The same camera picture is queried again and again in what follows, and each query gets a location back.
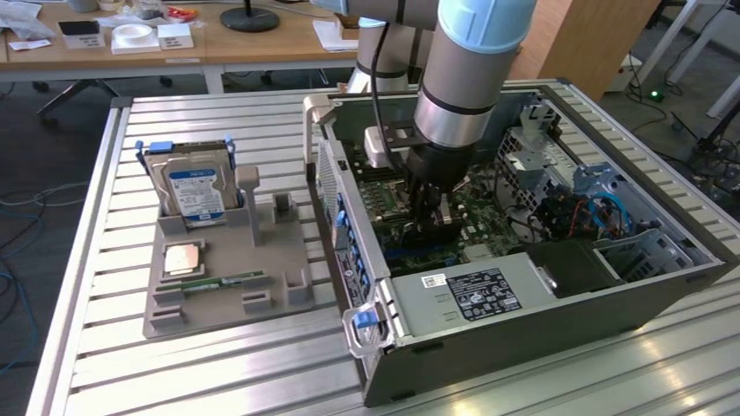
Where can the black RAM slot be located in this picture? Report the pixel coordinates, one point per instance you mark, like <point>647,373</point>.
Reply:
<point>381,175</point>

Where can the CPU socket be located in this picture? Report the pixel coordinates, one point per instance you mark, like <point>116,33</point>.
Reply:
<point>397,195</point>

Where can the small cardboard box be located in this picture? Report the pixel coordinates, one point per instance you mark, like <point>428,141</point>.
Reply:
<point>347,26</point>

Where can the white box with red button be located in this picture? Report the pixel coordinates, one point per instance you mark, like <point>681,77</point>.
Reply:
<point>627,78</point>

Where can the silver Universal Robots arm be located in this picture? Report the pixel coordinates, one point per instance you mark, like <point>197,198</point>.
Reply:
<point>468,78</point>

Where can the hard disk in blue carrier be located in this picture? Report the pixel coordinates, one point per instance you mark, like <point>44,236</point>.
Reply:
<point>193,190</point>

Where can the grey power supply unit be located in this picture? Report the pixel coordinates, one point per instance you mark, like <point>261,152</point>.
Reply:
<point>421,312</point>

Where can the graphics card with black fan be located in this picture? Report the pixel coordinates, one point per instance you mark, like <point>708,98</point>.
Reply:
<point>433,238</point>

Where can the metal socket cover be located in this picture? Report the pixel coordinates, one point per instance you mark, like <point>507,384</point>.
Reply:
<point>465,190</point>

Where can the open grey PC case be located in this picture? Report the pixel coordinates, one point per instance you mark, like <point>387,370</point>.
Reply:
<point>520,346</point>

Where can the black chair base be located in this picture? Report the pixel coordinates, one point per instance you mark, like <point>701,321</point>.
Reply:
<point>69,93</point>

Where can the white table frame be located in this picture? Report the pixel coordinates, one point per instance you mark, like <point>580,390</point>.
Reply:
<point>727,102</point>

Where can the black round lamp base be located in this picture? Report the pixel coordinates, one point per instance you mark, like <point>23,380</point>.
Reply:
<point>248,21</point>

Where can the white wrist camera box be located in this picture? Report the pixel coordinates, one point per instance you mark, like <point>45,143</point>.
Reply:
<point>379,147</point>

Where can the black tripod stand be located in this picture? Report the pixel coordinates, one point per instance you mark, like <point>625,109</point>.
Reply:
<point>716,130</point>

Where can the white labelled box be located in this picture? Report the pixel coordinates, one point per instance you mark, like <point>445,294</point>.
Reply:
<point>173,34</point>

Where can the white card with red print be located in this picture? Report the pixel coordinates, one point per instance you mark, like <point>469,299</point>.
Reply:
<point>28,44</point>

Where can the white paper stack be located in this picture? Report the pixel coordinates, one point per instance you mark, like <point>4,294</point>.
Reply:
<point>329,39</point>

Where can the white square base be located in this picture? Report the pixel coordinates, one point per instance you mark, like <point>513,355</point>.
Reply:
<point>136,47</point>

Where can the wooden desk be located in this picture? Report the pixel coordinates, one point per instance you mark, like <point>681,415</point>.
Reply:
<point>57,56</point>

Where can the blue expansion slot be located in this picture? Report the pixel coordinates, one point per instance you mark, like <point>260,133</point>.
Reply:
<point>393,253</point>

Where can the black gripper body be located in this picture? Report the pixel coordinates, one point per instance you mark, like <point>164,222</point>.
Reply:
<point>439,167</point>

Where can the crumpled clear plastic bag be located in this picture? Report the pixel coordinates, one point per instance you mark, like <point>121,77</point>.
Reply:
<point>23,21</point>

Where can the device with green light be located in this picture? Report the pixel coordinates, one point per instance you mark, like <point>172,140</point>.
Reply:
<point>655,93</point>

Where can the wooden cabinet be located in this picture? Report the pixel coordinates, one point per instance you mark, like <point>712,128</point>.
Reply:
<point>621,60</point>

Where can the grey plastic parts rack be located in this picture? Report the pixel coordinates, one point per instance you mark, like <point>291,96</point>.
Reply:
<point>237,260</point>

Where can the blue card retention clip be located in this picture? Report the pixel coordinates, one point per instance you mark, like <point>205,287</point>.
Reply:
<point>355,262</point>
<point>341,220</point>
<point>360,277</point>

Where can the copper-toned CPU chip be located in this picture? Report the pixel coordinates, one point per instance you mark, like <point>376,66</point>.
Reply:
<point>181,260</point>

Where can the green RAM stick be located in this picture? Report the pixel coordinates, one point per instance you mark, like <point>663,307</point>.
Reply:
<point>205,281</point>
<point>393,224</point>

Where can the silver drive cage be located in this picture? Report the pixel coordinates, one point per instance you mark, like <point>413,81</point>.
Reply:
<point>532,173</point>

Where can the silver disk bay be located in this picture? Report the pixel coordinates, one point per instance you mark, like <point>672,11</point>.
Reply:
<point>653,255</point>

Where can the grey cup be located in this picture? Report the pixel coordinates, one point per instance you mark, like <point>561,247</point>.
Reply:
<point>84,5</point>

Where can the green motherboard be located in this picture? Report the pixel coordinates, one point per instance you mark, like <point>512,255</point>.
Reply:
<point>491,221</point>

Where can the white box with black top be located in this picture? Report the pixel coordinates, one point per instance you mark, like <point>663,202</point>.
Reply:
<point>84,41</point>

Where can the blue case release latch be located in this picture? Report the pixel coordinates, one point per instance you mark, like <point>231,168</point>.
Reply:
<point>364,325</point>

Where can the small red item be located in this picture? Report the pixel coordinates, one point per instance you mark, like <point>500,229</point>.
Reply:
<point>180,15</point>

